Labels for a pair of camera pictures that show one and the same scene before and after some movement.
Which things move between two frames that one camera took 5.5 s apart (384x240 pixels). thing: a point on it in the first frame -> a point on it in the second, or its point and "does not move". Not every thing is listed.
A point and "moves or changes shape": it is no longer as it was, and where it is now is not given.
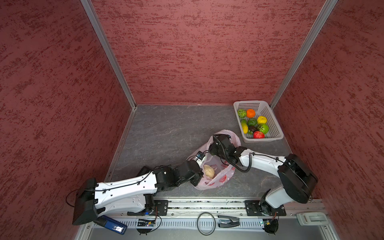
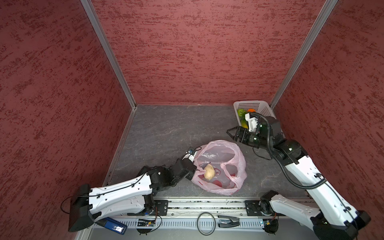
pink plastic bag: x=215 y=173 moves or changes shape
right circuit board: x=271 y=226 does not move
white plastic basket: x=261 y=108 does not move
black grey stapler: x=233 y=221 does not move
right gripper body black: x=216 y=151 -> x=252 y=138
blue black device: x=111 y=224 does not move
